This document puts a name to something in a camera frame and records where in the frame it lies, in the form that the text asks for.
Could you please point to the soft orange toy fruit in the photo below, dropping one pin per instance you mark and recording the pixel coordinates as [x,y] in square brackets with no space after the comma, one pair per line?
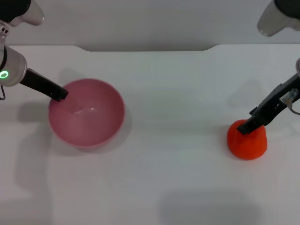
[248,145]

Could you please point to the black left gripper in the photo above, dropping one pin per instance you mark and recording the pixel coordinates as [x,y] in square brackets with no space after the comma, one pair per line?
[37,80]

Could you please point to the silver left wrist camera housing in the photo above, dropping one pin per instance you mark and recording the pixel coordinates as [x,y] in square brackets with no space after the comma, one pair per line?
[25,11]

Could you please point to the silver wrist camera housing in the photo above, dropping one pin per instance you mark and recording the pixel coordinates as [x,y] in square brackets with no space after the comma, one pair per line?
[25,11]
[276,16]

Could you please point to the pink plastic bowl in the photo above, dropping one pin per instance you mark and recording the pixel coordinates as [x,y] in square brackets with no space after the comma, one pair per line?
[93,124]

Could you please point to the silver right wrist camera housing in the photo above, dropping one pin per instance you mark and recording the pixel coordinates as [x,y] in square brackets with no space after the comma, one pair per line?
[276,16]

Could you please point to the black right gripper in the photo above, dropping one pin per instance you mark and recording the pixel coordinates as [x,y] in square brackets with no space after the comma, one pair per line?
[269,105]

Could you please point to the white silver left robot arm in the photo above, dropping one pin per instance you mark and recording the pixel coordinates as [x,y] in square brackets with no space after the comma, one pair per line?
[11,68]

